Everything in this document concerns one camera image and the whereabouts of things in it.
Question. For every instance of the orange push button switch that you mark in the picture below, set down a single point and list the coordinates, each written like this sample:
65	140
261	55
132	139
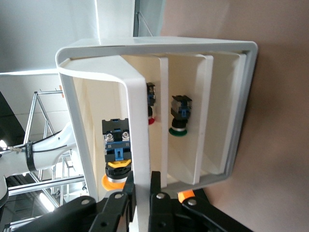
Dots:
117	145

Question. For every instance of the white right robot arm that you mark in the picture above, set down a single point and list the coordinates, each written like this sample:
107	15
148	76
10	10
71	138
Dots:
48	149

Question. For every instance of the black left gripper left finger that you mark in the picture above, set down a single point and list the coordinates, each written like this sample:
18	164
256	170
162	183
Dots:
113	212

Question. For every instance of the cream drawer with orange button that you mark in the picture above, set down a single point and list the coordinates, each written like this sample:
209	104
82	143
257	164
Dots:
137	120

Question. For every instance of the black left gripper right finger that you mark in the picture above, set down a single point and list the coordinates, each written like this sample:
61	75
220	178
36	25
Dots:
159	212

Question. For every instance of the empty cream drawer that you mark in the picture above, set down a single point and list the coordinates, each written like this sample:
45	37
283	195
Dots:
222	108

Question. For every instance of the cream drawer with green button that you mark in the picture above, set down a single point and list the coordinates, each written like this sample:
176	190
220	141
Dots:
201	120

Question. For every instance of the white drawer cabinet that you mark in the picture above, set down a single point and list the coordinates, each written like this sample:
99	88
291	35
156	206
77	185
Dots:
239	108

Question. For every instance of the red push button switch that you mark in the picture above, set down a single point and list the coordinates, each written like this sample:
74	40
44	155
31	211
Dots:
150	96

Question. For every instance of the cream drawer with red button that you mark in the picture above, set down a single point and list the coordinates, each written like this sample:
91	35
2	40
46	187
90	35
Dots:
164	120

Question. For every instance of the aluminium extrusion frame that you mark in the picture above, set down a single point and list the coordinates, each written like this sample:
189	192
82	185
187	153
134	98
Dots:
31	116

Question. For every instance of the brown table cover sheet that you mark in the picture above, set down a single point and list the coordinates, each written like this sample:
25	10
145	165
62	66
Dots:
277	120

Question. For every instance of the green push button switch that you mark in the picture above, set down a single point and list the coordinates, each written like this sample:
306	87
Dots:
179	113

